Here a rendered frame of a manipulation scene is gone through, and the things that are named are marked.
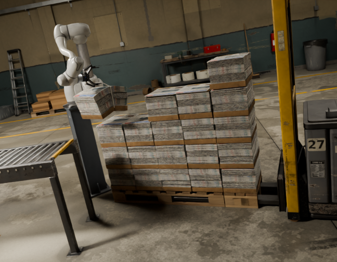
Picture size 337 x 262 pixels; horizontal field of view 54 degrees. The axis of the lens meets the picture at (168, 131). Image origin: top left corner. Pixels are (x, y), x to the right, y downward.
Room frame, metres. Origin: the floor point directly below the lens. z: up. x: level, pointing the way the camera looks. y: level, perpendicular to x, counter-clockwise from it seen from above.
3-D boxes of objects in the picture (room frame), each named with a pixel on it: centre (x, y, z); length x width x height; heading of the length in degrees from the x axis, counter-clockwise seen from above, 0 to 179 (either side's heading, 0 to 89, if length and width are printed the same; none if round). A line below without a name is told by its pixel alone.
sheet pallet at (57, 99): (9.26, 2.98, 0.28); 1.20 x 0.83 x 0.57; 83
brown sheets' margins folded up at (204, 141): (3.02, 0.07, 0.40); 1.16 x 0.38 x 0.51; 66
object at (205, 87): (2.83, -0.31, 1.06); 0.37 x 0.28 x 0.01; 157
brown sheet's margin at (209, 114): (2.84, -0.32, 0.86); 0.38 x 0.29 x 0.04; 157
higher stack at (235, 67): (2.72, -0.59, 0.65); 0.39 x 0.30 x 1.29; 156
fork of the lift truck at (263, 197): (2.69, -0.38, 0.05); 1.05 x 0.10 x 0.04; 66
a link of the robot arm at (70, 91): (3.44, 0.90, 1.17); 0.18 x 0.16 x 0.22; 101
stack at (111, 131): (3.02, 0.07, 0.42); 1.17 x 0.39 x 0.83; 66
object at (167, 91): (2.95, -0.04, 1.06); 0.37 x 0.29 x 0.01; 157
